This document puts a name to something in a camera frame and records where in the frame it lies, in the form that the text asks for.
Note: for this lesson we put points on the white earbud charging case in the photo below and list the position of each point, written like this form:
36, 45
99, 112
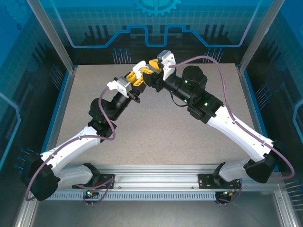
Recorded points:
139, 65

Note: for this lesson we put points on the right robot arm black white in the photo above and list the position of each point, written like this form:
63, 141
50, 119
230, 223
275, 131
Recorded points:
241, 134

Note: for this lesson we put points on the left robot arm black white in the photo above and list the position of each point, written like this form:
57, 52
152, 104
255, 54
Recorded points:
71, 149

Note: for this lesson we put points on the aluminium mounting beam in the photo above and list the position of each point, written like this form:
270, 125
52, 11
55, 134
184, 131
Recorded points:
154, 177

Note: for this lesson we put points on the small connector with LEDs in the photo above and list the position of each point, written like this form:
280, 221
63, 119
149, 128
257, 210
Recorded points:
89, 193
229, 194

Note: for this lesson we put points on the grey metal lower tray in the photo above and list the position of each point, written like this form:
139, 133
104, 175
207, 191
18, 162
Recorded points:
154, 212

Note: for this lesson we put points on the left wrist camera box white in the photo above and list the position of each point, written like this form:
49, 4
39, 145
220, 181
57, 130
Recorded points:
120, 84

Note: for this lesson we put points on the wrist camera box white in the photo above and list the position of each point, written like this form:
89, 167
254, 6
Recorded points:
120, 84
168, 61

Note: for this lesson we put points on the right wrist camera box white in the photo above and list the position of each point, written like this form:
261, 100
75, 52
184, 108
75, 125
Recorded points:
168, 61

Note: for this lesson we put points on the blue edged table side rail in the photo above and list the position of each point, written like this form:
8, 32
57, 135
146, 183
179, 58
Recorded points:
65, 94
249, 94

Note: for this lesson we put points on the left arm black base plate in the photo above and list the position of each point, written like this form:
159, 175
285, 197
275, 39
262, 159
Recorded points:
105, 180

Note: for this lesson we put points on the aluminium frame post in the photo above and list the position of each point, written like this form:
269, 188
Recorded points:
56, 40
256, 40

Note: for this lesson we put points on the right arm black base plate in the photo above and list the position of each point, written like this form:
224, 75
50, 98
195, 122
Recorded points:
206, 180

